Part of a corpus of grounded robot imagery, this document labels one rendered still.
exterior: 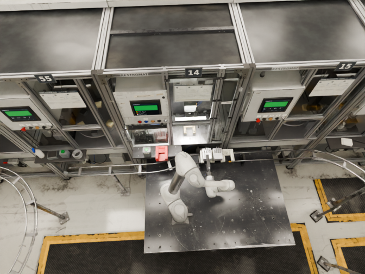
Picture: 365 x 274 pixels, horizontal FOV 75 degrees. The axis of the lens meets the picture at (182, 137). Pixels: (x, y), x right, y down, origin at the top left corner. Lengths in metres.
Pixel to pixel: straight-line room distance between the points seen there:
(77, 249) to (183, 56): 2.66
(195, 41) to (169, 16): 0.39
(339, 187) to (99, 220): 3.30
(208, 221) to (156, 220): 0.54
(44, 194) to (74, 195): 0.42
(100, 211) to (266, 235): 2.10
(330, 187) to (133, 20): 3.26
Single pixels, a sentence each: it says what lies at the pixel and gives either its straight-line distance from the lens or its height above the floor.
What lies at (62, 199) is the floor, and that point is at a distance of 3.78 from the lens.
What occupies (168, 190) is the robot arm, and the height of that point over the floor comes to 0.97.
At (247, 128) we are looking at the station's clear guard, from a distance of 2.56.
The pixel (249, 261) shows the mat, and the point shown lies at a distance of 3.35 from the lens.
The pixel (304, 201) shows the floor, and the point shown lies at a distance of 3.76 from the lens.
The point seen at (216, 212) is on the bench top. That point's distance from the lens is 2.67.
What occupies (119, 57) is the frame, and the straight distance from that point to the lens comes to 1.95.
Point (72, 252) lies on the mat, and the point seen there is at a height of 0.01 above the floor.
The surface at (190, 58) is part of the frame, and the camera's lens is 1.88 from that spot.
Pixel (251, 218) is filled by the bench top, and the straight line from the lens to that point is 2.73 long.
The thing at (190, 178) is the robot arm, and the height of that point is 1.51.
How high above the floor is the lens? 3.27
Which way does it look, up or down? 60 degrees down
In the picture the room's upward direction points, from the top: 1 degrees counter-clockwise
